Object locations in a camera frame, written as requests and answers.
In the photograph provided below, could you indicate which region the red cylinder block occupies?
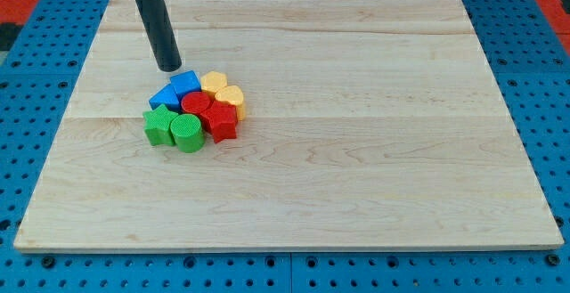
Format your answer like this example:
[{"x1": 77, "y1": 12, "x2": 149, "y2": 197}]
[{"x1": 181, "y1": 92, "x2": 212, "y2": 115}]

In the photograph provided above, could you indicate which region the green star block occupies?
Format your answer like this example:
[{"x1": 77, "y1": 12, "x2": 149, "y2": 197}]
[{"x1": 142, "y1": 104, "x2": 179, "y2": 146}]

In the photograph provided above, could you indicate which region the yellow heart block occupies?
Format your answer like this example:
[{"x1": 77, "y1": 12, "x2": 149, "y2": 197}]
[{"x1": 215, "y1": 85, "x2": 246, "y2": 121}]

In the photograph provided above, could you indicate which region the green cylinder block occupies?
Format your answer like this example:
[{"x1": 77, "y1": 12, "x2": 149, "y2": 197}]
[{"x1": 170, "y1": 114, "x2": 205, "y2": 153}]

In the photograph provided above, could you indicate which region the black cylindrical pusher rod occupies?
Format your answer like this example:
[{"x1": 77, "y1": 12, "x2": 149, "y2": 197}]
[{"x1": 135, "y1": 0, "x2": 182, "y2": 72}]

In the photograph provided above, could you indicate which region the red star block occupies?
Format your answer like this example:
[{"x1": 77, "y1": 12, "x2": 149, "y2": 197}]
[{"x1": 200, "y1": 102, "x2": 238, "y2": 143}]

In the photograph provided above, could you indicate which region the wooden board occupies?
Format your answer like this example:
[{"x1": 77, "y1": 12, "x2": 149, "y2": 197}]
[{"x1": 14, "y1": 0, "x2": 564, "y2": 254}]

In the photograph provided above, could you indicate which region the blue perforated table frame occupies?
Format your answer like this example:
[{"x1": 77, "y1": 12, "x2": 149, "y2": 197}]
[{"x1": 1, "y1": 0, "x2": 569, "y2": 292}]

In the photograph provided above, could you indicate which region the yellow hexagon block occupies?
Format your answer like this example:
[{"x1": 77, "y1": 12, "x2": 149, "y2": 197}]
[{"x1": 200, "y1": 71, "x2": 228, "y2": 99}]

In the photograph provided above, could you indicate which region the blue cube block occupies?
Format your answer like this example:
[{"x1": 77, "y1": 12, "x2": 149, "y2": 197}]
[{"x1": 170, "y1": 70, "x2": 201, "y2": 101}]

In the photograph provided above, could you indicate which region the blue triangular block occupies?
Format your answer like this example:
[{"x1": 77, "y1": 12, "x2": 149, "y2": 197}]
[{"x1": 149, "y1": 84, "x2": 182, "y2": 113}]

